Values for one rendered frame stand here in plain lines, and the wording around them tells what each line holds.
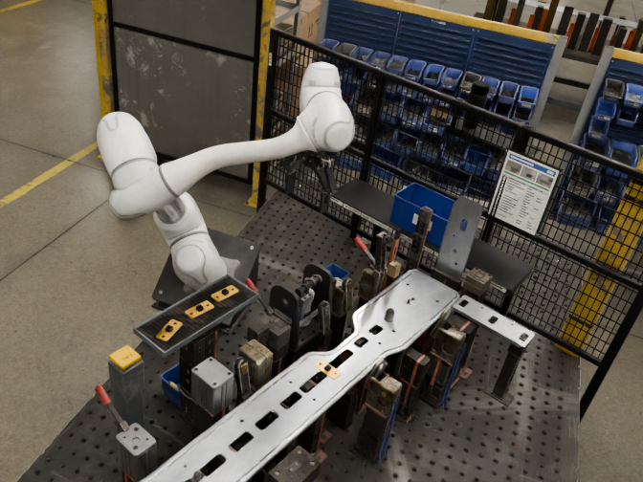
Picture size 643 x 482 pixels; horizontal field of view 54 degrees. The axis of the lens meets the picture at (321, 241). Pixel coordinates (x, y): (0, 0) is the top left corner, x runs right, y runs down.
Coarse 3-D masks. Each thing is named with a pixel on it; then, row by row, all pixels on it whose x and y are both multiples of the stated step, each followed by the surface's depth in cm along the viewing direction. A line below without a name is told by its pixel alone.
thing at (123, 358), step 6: (126, 348) 172; (114, 354) 170; (120, 354) 170; (126, 354) 171; (132, 354) 171; (138, 354) 171; (114, 360) 168; (120, 360) 169; (126, 360) 169; (132, 360) 169; (138, 360) 171; (120, 366) 168; (126, 366) 168
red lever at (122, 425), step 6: (96, 390) 163; (102, 390) 164; (102, 396) 163; (102, 402) 163; (108, 402) 163; (114, 408) 164; (114, 414) 163; (120, 420) 163; (120, 426) 162; (126, 426) 163
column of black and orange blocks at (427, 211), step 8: (424, 208) 245; (424, 216) 245; (416, 224) 249; (424, 224) 247; (416, 232) 252; (424, 232) 249; (416, 240) 253; (424, 240) 253; (416, 248) 254; (416, 256) 255; (408, 264) 260; (416, 264) 259
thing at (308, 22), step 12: (288, 0) 524; (312, 0) 532; (276, 12) 489; (300, 12) 498; (312, 12) 511; (300, 24) 487; (312, 24) 519; (300, 36) 495; (312, 36) 530; (300, 60) 496; (288, 72) 534; (300, 72) 488
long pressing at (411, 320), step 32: (416, 288) 236; (448, 288) 238; (352, 320) 217; (384, 320) 219; (416, 320) 221; (320, 352) 202; (352, 352) 205; (384, 352) 206; (288, 384) 190; (320, 384) 191; (352, 384) 193; (224, 416) 177; (256, 416) 179; (288, 416) 180; (320, 416) 183; (192, 448) 168; (224, 448) 169; (256, 448) 170; (160, 480) 159; (192, 480) 160; (224, 480) 161
